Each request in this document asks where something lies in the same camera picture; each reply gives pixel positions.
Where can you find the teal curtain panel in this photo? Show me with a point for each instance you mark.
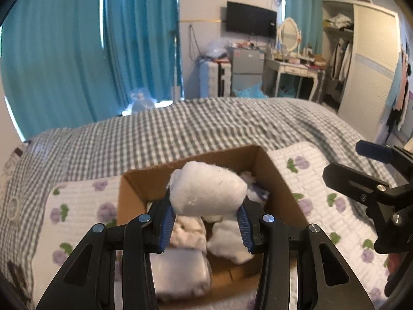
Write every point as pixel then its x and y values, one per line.
pixel 54 68
pixel 141 38
pixel 308 15

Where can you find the white oval vanity mirror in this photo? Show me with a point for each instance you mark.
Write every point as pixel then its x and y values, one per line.
pixel 288 35

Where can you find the white wardrobe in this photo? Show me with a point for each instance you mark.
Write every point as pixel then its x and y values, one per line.
pixel 361 41

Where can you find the grey checkered bed sheet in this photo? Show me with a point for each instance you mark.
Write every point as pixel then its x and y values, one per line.
pixel 111 147

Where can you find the white suitcase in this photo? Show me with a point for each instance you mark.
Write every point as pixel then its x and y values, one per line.
pixel 215 79

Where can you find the large water bottle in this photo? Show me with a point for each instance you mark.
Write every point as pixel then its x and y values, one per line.
pixel 141 100

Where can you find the blue plastic bag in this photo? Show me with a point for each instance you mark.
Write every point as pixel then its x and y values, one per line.
pixel 254 92

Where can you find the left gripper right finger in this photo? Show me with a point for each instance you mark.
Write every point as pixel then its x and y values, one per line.
pixel 325 280

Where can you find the black wall television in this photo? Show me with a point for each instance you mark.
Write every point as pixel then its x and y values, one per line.
pixel 251 20

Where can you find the teal curtain left panel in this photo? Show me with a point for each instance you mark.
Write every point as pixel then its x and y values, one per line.
pixel 54 68

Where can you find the teal curtain middle panel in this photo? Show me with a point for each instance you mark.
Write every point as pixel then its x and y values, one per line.
pixel 141 38

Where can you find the clear plastic bag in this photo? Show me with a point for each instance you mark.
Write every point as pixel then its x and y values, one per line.
pixel 217 48

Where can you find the grey mini fridge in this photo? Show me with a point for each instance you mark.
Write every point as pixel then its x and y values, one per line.
pixel 246 68

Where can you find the teal curtain right panel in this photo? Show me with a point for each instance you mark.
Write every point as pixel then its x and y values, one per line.
pixel 308 15

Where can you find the white fluffy cotton ball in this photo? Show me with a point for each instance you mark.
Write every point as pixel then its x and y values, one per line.
pixel 200 189

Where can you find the grey white plush in box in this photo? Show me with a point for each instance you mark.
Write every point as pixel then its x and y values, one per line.
pixel 189 233

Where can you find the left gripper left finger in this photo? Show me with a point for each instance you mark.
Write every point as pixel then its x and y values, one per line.
pixel 86 279

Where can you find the white cloth bundle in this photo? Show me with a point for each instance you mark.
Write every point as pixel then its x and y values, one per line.
pixel 226 242

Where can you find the patterned tissue pack in box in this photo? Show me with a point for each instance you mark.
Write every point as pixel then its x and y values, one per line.
pixel 180 274

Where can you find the white dressing table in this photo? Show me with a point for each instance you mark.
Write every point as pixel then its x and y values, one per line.
pixel 274 69

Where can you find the white floral quilt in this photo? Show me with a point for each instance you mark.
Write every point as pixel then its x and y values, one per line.
pixel 73 207

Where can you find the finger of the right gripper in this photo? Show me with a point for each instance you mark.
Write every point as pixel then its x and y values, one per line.
pixel 374 151
pixel 361 187

